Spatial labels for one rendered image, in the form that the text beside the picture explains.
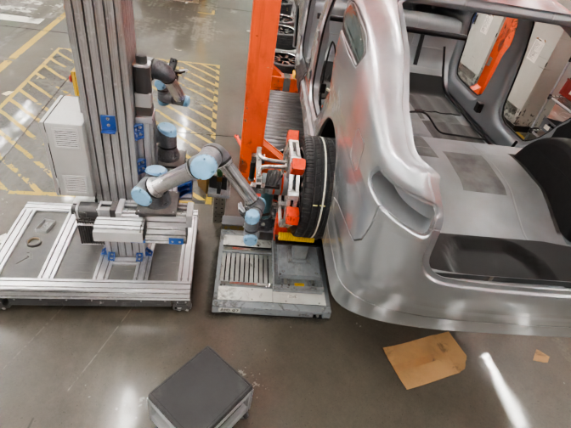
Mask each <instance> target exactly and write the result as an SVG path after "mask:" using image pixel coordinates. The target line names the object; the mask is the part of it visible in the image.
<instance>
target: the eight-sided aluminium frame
mask: <svg viewBox="0 0 571 428"><path fill-rule="evenodd" d="M288 150H289V156H290V170H291V161H292V158H301V159H302V157H301V154H300V148H299V142H298V140H291V139H289V140H288V143H287V145H286V146H285V148H284V154H283V161H284V160H285V159H286V157H287V152H288ZM293 151H296V154H297V155H294V154H293ZM292 179H293V175H292V174H290V171H289V183H288V190H287V196H285V198H284V201H283V200H281V195H279V199H278V207H277V210H278V218H279V223H278V225H279V228H289V227H290V226H292V225H287V224H286V222H285V214H286V207H287V206H290V203H291V200H293V204H292V207H297V201H298V198H299V183H300V175H296V186H295V190H293V189H292ZM281 209H284V216H283V219H282V215H281Z"/></svg>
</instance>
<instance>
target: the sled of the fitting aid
mask: <svg viewBox="0 0 571 428"><path fill-rule="evenodd" d="M316 249H317V255H318V260H319V250H318V247H316ZM319 271H320V280H319V281H318V280H305V279H280V278H279V273H278V252H277V245H276V244H275V241H274V237H273V239H272V272H273V291H276V292H290V293H303V294H317V295H322V293H323V290H324V283H323V277H322V272H321V266H320V260H319Z"/></svg>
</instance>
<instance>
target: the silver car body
mask: <svg viewBox="0 0 571 428"><path fill-rule="evenodd" d="M412 3H413V4H412ZM403 8H406V9H403ZM408 9H412V10H408ZM475 13H481V14H492V15H497V16H502V17H508V18H513V19H518V23H517V29H516V32H515V34H514V37H513V39H512V43H511V45H510V47H509V48H508V49H507V50H506V51H505V52H504V54H503V56H502V57H501V59H500V62H499V64H498V65H497V67H496V69H495V72H494V74H493V75H492V76H491V78H490V80H489V83H488V85H487V86H486V88H485V89H484V91H483V93H482V94H476V93H475V92H474V91H473V90H472V89H471V88H470V87H469V86H468V85H467V84H466V83H465V82H464V81H463V80H462V79H461V78H460V76H459V74H458V69H459V63H460V61H461V56H462V54H463V51H464V48H465V46H466V41H467V38H468V35H469V31H470V30H471V27H472V20H473V17H474V15H475ZM535 22H540V23H546V24H551V25H559V26H561V27H562V28H563V29H564V30H565V31H566V32H567V33H568V34H569V36H570V37H571V12H570V11H569V10H568V9H566V8H565V7H563V6H562V5H561V4H560V3H559V2H558V1H556V0H297V8H296V14H295V25H294V35H293V44H292V46H293V47H294V48H296V55H295V64H294V68H295V73H296V68H297V66H298V65H299V64H300V60H301V59H302V57H304V58H305V61H306V62H307V63H308V69H307V73H306V74H305V76H304V78H303V80H302V81H301V82H300V87H299V97H300V102H301V107H302V121H303V131H304V135H310V136H317V134H318V131H319V128H320V126H321V123H322V122H323V120H324V119H325V118H326V117H327V116H330V117H331V119H332V120H333V123H334V128H335V134H336V165H335V176H334V184H333V191H332V197H331V207H330V211H329V216H328V219H327V224H326V227H325V232H324V235H323V238H322V245H323V250H324V255H325V265H326V270H327V275H328V280H329V286H330V290H331V294H332V296H333V297H334V299H335V301H336V302H337V303H338V304H339V305H340V306H342V307H344V308H346V309H347V310H348V311H350V312H352V313H356V314H358V315H360V316H363V317H366V318H371V319H375V320H378V321H382V322H386V323H390V324H400V325H405V326H411V327H417V328H425V329H441V330H451V331H462V332H475V333H490V334H505V335H537V336H554V337H571V117H570V118H568V119H567V120H566V121H563V122H562V123H560V124H558V125H557V126H555V127H554V128H552V129H551V130H550V131H549V132H547V133H545V134H543V135H541V136H540V137H537V138H533V139H529V140H523V139H522V138H521V137H520V136H519V135H518V134H517V133H516V132H515V131H514V130H513V129H512V128H511V127H510V126H509V125H508V124H506V120H505V118H504V109H505V105H506V101H507V99H508V97H509V95H510V92H511V90H512V87H513V85H514V82H515V81H516V78H517V74H518V72H519V70H520V67H521V65H522V62H523V59H524V56H525V54H526V51H527V48H528V45H529V40H530V38H531V35H532V32H533V29H534V23H535Z"/></svg>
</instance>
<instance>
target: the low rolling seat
mask: <svg viewBox="0 0 571 428"><path fill-rule="evenodd" d="M253 390H254V389H253V388H252V384H250V383H249V382H248V381H247V380H246V379H245V378H244V377H243V376H242V375H241V374H239V373H238V372H237V371H236V370H235V369H234V368H233V367H232V366H230V365H229V364H228V363H227V362H226V361H225V360H224V359H223V358H221V357H220V356H219V355H218V354H217V353H216V352H215V351H214V350H213V349H211V348H210V347H209V346H206V347H205V348H204V349H202V350H201V351H200V352H199V353H197V354H196V355H195V356H194V357H192V358H191V359H190V360H189V361H188V362H187V363H186V364H185V365H183V366H182V367H181V368H180V369H178V370H177V371H176V372H175V373H173V374H172V375H171V376H169V377H168V378H167V379H166V380H164V381H163V382H162V383H161V384H160V385H159V386H158V387H157V388H155V389H154V390H153V391H152V392H150V393H149V395H148V397H147V404H148V411H149V417H150V419H151V420H152V421H153V422H154V423H155V428H232V427H233V426H234V425H235V424H236V422H237V421H238V420H246V419H247V418H248V412H247V411H248V409H250V407H251V403H252V394H253Z"/></svg>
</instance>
